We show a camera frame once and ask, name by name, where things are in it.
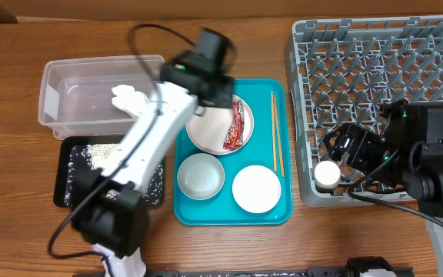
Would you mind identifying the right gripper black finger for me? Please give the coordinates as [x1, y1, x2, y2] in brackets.
[322, 123, 355, 152]
[325, 142, 351, 162]

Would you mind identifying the white plastic cup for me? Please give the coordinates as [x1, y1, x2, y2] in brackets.
[313, 160, 341, 190]

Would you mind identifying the red snack wrapper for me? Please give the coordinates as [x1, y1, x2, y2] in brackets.
[223, 100, 245, 150]

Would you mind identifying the grey bowl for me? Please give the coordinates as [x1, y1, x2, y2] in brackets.
[176, 153, 225, 200]

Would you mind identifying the white napkin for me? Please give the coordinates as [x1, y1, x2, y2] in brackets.
[112, 85, 148, 119]

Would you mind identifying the pile of rice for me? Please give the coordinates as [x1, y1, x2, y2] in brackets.
[55, 143, 165, 207]

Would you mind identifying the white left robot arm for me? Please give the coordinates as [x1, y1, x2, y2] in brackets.
[49, 25, 236, 276]

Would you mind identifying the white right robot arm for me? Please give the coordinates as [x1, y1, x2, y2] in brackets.
[323, 100, 443, 276]

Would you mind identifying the grey dishwasher rack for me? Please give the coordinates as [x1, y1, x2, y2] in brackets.
[285, 15, 443, 207]

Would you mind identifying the wooden chopstick right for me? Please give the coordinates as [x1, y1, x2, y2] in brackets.
[271, 92, 285, 177]

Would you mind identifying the wooden chopstick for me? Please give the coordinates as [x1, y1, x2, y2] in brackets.
[271, 92, 285, 177]
[270, 91, 277, 172]

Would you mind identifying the wooden chopstick left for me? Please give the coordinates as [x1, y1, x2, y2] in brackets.
[270, 91, 277, 172]

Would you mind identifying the pink bowl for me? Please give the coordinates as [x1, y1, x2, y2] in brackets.
[232, 165, 281, 214]

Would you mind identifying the teal plastic tray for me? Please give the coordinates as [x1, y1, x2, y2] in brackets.
[174, 78, 293, 225]

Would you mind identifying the pink plate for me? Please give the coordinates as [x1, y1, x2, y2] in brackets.
[186, 95, 255, 155]

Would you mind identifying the black tray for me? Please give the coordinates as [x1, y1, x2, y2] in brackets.
[53, 135, 165, 208]

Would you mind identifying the clear plastic bin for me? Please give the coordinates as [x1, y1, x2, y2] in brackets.
[38, 55, 152, 139]

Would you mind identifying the black rail at bottom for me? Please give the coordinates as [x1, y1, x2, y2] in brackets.
[145, 257, 415, 277]

